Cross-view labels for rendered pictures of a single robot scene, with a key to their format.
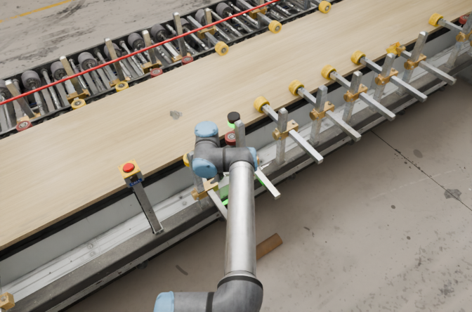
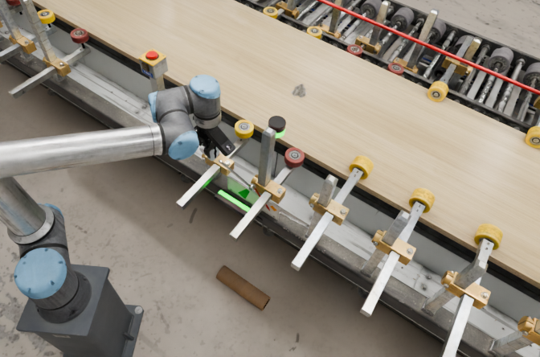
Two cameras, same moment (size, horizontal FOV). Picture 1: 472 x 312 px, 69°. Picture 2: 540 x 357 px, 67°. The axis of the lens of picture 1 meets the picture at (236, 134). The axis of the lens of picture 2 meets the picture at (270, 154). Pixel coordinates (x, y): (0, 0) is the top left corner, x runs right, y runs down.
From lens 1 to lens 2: 0.98 m
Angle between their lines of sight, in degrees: 36
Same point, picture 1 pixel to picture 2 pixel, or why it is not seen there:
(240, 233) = (33, 144)
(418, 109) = not seen: outside the picture
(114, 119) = (265, 45)
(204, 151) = (168, 93)
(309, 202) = (337, 330)
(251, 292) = not seen: outside the picture
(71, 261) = (126, 100)
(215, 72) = (393, 102)
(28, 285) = (97, 84)
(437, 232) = not seen: outside the picture
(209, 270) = (201, 243)
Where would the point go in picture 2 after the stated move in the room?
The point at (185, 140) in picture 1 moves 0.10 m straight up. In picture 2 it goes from (265, 113) to (267, 96)
